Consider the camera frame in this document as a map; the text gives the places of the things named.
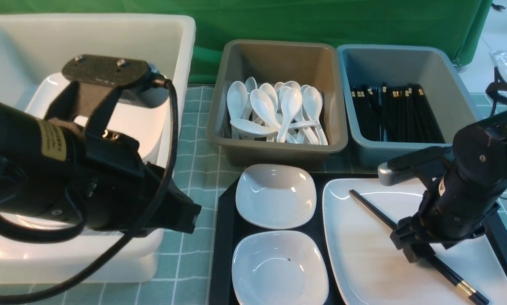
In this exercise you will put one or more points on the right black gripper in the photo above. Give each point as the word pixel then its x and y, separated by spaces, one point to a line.
pixel 414 235

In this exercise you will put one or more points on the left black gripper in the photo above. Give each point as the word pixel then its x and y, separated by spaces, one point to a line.
pixel 122 193

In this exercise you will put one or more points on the black chopsticks pair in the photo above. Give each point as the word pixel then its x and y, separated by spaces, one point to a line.
pixel 455 279

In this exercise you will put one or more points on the large white square plate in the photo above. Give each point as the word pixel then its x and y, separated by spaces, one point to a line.
pixel 369 270

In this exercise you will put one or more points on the white bowl tray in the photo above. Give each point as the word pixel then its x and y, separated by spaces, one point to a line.
pixel 279 267
pixel 276 197

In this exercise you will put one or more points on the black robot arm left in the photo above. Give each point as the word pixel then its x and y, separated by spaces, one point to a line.
pixel 56 180

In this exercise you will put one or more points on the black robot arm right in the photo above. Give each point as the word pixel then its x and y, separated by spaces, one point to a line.
pixel 463 183

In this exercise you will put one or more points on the black serving tray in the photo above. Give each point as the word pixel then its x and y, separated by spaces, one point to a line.
pixel 231 228

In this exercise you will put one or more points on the green checkered tablecloth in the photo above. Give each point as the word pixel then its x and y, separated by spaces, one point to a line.
pixel 60 175

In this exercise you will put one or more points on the stack of white plates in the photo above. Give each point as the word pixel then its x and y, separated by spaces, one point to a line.
pixel 143 124

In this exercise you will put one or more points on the pile of black chopsticks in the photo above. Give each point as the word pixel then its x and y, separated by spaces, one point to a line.
pixel 399 114

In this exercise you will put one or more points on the blue plastic chopstick bin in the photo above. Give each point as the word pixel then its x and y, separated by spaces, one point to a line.
pixel 373 65

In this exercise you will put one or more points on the brown plastic spoon bin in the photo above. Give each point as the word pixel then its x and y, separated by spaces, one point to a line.
pixel 314 64

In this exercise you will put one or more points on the pile of white spoons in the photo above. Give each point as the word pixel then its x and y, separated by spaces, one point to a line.
pixel 283 112

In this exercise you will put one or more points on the green backdrop cloth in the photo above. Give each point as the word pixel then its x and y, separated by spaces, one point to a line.
pixel 452 26

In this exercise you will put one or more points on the large white plastic bin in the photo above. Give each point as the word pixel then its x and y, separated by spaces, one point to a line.
pixel 33 47

